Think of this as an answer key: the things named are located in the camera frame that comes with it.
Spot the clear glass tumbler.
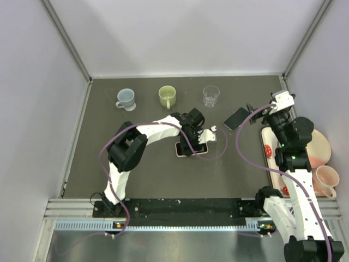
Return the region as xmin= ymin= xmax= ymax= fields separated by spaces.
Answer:
xmin=203 ymin=85 xmax=220 ymax=108

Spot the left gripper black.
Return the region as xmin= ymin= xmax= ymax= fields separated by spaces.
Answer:
xmin=179 ymin=126 xmax=203 ymax=155

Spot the white tray with strawberries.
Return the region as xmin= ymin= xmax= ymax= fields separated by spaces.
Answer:
xmin=259 ymin=126 xmax=329 ymax=198

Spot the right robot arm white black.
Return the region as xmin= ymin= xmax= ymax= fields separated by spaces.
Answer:
xmin=246 ymin=91 xmax=345 ymax=261

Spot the light blue cable duct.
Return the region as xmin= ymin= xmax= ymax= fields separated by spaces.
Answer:
xmin=55 ymin=219 xmax=274 ymax=232

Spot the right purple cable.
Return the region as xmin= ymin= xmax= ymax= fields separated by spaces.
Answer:
xmin=235 ymin=104 xmax=336 ymax=262

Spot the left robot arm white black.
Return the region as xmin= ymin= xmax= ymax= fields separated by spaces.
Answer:
xmin=93 ymin=108 xmax=216 ymax=217

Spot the pink mug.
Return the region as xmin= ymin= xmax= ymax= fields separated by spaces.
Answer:
xmin=314 ymin=165 xmax=340 ymax=199

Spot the green mug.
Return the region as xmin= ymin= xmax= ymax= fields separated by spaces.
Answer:
xmin=158 ymin=86 xmax=177 ymax=110

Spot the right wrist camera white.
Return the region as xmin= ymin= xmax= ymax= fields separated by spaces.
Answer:
xmin=270 ymin=91 xmax=294 ymax=114

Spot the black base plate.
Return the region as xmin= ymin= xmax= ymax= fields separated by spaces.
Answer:
xmin=92 ymin=198 xmax=288 ymax=227

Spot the dark phone blue edge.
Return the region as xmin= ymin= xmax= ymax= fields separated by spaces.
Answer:
xmin=224 ymin=107 xmax=249 ymax=131

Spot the pink white plate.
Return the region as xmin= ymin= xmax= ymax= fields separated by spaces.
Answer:
xmin=276 ymin=128 xmax=332 ymax=168

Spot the light blue footed cup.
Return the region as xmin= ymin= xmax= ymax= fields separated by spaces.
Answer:
xmin=116 ymin=88 xmax=136 ymax=111

